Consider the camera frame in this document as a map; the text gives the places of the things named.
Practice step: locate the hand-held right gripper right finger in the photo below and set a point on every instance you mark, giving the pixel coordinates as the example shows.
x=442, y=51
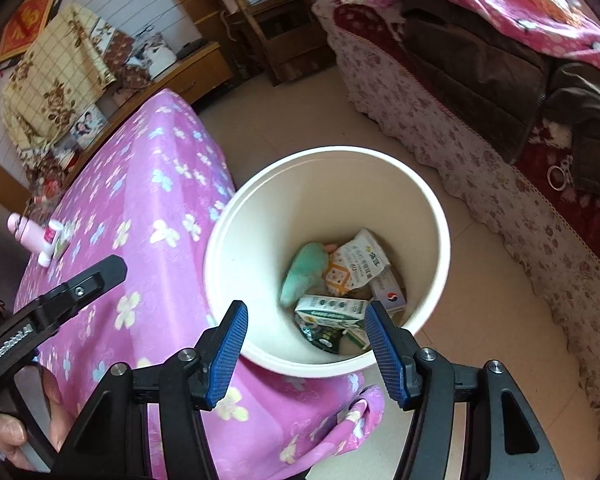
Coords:
x=385, y=355

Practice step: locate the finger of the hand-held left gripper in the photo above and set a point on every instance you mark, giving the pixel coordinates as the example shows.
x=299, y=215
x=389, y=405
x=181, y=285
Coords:
x=85, y=287

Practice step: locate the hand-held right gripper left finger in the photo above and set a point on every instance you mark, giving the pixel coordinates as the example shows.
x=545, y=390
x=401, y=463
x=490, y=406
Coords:
x=227, y=355

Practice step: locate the small white cardboard box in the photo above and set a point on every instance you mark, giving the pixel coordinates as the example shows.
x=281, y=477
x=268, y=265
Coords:
x=390, y=297

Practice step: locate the white green medicine box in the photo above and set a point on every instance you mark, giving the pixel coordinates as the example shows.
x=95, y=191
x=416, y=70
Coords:
x=330, y=310

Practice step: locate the grey white foil packet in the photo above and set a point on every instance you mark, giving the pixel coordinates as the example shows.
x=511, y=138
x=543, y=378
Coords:
x=352, y=265

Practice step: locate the green knitted sock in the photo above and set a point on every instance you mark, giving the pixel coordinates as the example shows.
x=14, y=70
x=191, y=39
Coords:
x=305, y=272

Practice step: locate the white round bin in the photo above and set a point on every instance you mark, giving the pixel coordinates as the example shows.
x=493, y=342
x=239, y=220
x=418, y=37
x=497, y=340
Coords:
x=270, y=210

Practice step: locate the person's left hand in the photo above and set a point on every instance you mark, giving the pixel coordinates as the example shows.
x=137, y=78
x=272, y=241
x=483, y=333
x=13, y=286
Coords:
x=55, y=410

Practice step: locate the white bottle with pink label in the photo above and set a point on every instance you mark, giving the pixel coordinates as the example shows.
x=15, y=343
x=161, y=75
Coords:
x=55, y=242

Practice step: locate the dark green packet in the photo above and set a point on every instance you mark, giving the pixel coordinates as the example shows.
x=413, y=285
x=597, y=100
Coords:
x=325, y=337

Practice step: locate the pink thermos bottle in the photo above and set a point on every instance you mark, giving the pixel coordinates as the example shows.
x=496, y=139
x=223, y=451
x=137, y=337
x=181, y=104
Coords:
x=22, y=232

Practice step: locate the pink floral tablecloth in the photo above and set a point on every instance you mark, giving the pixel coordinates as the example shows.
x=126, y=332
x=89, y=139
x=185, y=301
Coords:
x=145, y=200

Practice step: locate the yellow floral cloth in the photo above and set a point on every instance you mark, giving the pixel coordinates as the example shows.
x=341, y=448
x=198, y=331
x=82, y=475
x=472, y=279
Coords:
x=55, y=75

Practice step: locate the brown floral cloth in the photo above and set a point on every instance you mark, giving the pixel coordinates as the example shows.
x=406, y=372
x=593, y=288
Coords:
x=125, y=60

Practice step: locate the wooden cabinet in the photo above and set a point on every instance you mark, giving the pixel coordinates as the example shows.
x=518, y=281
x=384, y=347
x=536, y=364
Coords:
x=190, y=80

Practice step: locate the bed with floral cover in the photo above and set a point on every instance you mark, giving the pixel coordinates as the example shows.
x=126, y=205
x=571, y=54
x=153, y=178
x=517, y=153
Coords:
x=430, y=125

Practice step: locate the small black device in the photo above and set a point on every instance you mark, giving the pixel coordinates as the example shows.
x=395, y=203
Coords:
x=187, y=49

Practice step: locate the brown jacket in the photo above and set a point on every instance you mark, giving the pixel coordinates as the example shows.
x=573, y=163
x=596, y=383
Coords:
x=470, y=75

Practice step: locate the wooden shelf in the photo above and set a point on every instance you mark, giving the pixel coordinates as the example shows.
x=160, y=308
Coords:
x=285, y=45

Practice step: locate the pink printed blanket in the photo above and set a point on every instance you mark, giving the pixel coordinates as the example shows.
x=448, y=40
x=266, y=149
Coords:
x=505, y=5

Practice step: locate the small photo frame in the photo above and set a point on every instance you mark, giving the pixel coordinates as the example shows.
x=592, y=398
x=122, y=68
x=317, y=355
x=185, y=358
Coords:
x=89, y=127

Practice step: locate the red wall decoration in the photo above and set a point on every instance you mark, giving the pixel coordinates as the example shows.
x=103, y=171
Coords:
x=27, y=25

